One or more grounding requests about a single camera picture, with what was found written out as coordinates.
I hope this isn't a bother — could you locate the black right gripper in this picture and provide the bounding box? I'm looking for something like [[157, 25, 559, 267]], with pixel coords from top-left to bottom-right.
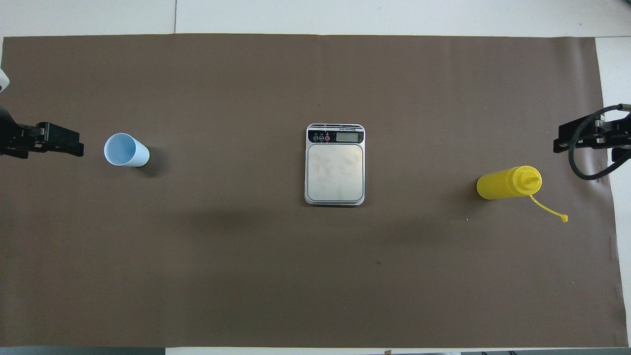
[[553, 109, 631, 164]]

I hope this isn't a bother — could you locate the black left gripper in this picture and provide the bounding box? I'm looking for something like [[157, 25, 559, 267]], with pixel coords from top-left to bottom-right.
[[0, 106, 85, 160]]

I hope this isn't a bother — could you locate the light blue plastic cup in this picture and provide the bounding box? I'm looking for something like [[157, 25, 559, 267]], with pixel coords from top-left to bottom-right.
[[104, 133, 150, 168]]

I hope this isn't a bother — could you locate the yellow squeeze bottle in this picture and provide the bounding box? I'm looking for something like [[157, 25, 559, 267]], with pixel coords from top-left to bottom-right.
[[476, 166, 569, 223]]

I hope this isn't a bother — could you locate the silver digital kitchen scale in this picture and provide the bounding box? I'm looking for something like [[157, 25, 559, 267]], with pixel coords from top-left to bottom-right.
[[304, 123, 366, 206]]

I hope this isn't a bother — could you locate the brown table mat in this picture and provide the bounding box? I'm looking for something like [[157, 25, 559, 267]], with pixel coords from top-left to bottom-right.
[[0, 33, 628, 349]]

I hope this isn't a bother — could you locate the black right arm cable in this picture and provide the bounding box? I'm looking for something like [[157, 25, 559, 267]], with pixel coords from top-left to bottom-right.
[[568, 103, 631, 181]]

